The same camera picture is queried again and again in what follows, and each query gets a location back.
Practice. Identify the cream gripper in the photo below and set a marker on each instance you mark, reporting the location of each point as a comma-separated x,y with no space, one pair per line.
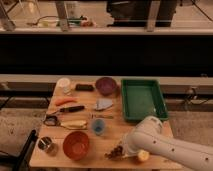
125,155

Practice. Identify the yellow orange round fruit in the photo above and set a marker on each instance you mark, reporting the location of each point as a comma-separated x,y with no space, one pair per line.
143,156

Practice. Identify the purple grape bunch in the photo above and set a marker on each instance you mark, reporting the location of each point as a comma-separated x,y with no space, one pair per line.
117,152

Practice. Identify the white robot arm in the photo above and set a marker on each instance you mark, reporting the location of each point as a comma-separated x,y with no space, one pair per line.
147,135

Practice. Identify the green plastic tray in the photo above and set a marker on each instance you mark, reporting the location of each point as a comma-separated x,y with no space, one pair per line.
142,98

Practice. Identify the blue cup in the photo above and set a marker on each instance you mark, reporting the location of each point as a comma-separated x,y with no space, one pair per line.
98,126

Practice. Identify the orange bowl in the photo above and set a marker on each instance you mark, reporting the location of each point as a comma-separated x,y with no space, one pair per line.
76,145

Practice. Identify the grey blue cloth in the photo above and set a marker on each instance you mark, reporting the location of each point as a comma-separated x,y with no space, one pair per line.
103,104

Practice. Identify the purple bowl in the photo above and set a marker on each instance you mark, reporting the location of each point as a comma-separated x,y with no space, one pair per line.
106,86

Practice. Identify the black rectangular block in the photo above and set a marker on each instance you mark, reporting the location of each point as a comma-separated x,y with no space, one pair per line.
84,87

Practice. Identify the black peeler tool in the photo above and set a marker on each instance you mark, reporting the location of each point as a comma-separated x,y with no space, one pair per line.
51,120

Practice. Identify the metal cup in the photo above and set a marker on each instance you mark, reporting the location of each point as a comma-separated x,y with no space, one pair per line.
46,144

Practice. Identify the orange carrot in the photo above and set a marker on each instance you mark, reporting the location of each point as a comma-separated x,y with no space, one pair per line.
64,100

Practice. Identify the black stand leg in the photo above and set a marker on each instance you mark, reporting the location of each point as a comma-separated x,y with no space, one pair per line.
31,138

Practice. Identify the black handled knife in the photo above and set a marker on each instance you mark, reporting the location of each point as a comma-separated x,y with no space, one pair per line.
69,109

